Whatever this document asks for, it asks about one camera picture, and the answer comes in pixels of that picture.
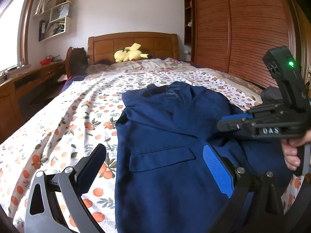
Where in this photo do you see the person's right hand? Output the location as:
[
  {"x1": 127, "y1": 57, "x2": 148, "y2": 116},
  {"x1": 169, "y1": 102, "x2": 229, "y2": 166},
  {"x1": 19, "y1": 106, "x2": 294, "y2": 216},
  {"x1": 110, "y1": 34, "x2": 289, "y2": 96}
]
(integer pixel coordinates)
[{"x1": 282, "y1": 130, "x2": 311, "y2": 171}]

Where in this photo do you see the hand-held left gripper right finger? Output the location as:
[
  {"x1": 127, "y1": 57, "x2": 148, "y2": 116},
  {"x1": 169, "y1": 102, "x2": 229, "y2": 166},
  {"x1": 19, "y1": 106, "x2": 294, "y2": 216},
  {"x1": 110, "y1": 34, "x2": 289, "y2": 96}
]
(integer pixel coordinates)
[{"x1": 203, "y1": 144, "x2": 285, "y2": 233}]

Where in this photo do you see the wooden slatted wardrobe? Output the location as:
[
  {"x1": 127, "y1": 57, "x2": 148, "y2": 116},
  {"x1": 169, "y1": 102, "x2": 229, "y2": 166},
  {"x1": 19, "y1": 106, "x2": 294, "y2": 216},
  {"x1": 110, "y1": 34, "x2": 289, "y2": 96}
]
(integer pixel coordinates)
[{"x1": 184, "y1": 0, "x2": 304, "y2": 90}]

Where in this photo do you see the dark brown chair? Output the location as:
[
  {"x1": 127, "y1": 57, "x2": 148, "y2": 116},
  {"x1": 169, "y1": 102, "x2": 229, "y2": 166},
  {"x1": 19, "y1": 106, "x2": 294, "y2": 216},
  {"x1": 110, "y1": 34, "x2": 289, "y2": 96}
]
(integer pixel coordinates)
[{"x1": 65, "y1": 47, "x2": 88, "y2": 78}]

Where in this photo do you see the bed with orange-print sheet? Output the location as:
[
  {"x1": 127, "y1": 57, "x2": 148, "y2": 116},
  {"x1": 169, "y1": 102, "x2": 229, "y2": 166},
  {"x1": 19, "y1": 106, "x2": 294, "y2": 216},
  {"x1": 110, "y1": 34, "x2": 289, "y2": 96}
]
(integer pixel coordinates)
[{"x1": 0, "y1": 69, "x2": 304, "y2": 233}]

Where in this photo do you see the wooden door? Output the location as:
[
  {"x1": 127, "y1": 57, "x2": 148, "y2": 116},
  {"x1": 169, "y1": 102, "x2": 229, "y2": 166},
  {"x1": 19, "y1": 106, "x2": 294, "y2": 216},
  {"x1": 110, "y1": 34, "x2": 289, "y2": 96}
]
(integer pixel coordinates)
[{"x1": 300, "y1": 0, "x2": 311, "y2": 95}]

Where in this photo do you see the dark grey cloth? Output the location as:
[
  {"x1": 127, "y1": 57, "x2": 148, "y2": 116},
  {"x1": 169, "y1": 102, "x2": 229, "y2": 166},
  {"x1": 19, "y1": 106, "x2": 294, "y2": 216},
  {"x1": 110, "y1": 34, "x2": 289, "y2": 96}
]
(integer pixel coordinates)
[{"x1": 261, "y1": 87, "x2": 283, "y2": 105}]

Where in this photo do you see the wooden bed headboard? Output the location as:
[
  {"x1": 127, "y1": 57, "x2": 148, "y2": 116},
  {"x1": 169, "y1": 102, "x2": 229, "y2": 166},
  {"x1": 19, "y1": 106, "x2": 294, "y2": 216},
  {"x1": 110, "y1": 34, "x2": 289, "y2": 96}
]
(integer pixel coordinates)
[{"x1": 87, "y1": 32, "x2": 180, "y2": 65}]

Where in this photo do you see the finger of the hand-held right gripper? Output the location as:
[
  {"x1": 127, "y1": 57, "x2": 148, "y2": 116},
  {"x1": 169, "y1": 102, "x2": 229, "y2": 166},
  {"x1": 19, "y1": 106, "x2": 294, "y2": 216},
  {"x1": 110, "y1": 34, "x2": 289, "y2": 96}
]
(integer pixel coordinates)
[
  {"x1": 217, "y1": 119, "x2": 258, "y2": 136},
  {"x1": 220, "y1": 103, "x2": 285, "y2": 122}
]

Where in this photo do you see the navy blue blazer jacket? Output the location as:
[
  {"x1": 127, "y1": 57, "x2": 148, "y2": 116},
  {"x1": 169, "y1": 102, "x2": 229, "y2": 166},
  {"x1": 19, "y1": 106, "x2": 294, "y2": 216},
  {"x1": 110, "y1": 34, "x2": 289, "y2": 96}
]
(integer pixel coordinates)
[{"x1": 115, "y1": 81, "x2": 295, "y2": 233}]

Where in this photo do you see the yellow plush toy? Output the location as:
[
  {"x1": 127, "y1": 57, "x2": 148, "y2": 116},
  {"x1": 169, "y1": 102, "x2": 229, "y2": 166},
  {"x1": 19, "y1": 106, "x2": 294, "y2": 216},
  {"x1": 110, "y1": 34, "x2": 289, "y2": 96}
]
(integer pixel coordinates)
[{"x1": 114, "y1": 43, "x2": 149, "y2": 63}]

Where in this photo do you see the wooden framed window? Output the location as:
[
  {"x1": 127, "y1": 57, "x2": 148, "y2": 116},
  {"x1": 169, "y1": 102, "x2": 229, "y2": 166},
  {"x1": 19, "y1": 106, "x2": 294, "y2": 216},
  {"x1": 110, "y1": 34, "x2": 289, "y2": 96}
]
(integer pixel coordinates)
[{"x1": 0, "y1": 0, "x2": 37, "y2": 70}]

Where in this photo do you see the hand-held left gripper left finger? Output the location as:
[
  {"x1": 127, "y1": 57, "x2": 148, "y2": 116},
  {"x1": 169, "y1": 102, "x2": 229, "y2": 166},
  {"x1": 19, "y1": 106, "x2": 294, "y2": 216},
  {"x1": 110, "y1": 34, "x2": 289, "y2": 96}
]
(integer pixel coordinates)
[{"x1": 24, "y1": 144, "x2": 107, "y2": 233}]

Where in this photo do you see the white wall shelf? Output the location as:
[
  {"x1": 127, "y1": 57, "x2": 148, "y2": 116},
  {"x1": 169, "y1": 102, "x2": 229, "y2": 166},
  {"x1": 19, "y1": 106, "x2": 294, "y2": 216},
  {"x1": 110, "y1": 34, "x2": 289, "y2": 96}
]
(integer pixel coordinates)
[{"x1": 34, "y1": 0, "x2": 73, "y2": 42}]

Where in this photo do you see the floral quilt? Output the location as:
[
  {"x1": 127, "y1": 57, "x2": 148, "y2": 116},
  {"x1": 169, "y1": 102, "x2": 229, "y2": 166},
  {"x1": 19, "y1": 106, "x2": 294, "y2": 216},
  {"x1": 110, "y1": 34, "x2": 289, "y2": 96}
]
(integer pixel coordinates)
[{"x1": 86, "y1": 58, "x2": 202, "y2": 78}]

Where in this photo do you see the wooden desk cabinet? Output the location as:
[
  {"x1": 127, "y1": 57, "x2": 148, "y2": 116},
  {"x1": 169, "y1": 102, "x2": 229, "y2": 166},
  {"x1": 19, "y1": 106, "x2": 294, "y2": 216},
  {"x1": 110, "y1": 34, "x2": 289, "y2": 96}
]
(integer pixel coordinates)
[{"x1": 0, "y1": 61, "x2": 67, "y2": 143}]

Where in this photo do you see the dark blue bed sheet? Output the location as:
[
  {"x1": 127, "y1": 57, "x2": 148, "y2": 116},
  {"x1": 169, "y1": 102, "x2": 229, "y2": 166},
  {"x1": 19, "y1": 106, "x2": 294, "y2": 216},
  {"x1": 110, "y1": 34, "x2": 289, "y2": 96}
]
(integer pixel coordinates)
[{"x1": 59, "y1": 74, "x2": 88, "y2": 95}]

